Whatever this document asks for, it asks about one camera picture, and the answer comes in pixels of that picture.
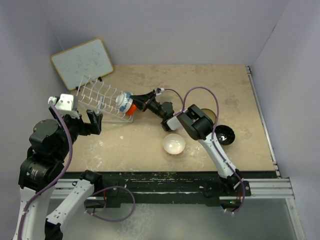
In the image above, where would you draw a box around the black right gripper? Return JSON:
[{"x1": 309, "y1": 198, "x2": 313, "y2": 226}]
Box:
[{"x1": 130, "y1": 91, "x2": 167, "y2": 120}]

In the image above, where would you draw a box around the orange plastic bowl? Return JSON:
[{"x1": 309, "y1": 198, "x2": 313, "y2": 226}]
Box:
[{"x1": 126, "y1": 103, "x2": 137, "y2": 116}]

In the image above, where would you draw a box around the blue patterned ceramic bowl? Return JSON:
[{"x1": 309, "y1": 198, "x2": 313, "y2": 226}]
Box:
[{"x1": 115, "y1": 92, "x2": 133, "y2": 113}]

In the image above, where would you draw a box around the white wire dish rack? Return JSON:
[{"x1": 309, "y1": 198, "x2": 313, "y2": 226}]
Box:
[{"x1": 76, "y1": 75, "x2": 134, "y2": 124}]

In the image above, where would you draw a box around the white ceramic bowl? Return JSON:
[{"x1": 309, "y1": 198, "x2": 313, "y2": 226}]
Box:
[{"x1": 162, "y1": 133, "x2": 186, "y2": 156}]

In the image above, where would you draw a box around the beige brown ceramic bowl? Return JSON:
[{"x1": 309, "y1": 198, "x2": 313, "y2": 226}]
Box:
[{"x1": 201, "y1": 108, "x2": 217, "y2": 123}]

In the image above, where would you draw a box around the black glossy bowl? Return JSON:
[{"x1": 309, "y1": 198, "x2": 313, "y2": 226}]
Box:
[{"x1": 215, "y1": 125, "x2": 236, "y2": 146}]

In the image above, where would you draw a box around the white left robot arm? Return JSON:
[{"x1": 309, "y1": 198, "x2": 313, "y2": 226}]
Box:
[{"x1": 13, "y1": 106, "x2": 103, "y2": 240}]

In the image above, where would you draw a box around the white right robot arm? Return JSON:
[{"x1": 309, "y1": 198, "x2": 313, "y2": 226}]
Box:
[{"x1": 130, "y1": 91, "x2": 243, "y2": 196}]

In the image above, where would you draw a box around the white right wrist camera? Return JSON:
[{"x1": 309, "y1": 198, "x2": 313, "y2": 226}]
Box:
[{"x1": 154, "y1": 87, "x2": 165, "y2": 96}]

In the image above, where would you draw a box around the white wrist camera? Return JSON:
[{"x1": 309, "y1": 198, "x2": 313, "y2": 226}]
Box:
[
  {"x1": 154, "y1": 87, "x2": 165, "y2": 96},
  {"x1": 48, "y1": 93, "x2": 80, "y2": 119}
]

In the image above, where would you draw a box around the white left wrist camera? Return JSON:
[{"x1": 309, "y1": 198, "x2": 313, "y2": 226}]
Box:
[{"x1": 48, "y1": 93, "x2": 80, "y2": 119}]

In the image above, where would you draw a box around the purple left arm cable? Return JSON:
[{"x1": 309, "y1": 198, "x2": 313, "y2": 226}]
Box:
[{"x1": 14, "y1": 99, "x2": 75, "y2": 240}]

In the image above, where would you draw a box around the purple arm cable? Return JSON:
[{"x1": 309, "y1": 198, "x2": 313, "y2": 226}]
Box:
[
  {"x1": 162, "y1": 86, "x2": 247, "y2": 216},
  {"x1": 14, "y1": 99, "x2": 75, "y2": 240}
]

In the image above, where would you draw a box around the small whiteboard yellow frame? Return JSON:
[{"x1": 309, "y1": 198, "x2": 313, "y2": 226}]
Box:
[{"x1": 50, "y1": 38, "x2": 114, "y2": 91}]

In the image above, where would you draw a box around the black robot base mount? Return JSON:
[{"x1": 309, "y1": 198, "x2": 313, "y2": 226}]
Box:
[{"x1": 88, "y1": 171, "x2": 252, "y2": 208}]

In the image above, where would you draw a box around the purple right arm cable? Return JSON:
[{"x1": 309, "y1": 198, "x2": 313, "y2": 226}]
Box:
[{"x1": 162, "y1": 86, "x2": 247, "y2": 216}]

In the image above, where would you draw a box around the aluminium frame rail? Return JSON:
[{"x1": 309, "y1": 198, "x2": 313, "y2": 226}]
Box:
[{"x1": 52, "y1": 64, "x2": 304, "y2": 240}]

